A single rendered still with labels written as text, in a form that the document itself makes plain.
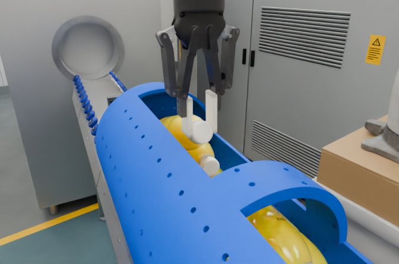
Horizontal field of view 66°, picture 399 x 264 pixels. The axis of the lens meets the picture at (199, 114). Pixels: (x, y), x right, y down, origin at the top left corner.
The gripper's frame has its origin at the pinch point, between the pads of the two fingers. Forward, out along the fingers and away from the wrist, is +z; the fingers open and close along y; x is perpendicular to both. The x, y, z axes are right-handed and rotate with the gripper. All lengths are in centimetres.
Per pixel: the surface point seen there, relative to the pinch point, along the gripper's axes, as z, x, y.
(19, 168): 123, -229, 63
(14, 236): 123, -141, 61
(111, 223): 37.3, -24.2, 14.0
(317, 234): 16.3, 17.2, -12.5
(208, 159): 12.6, -5.0, -4.3
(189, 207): 3.8, 16.7, 9.3
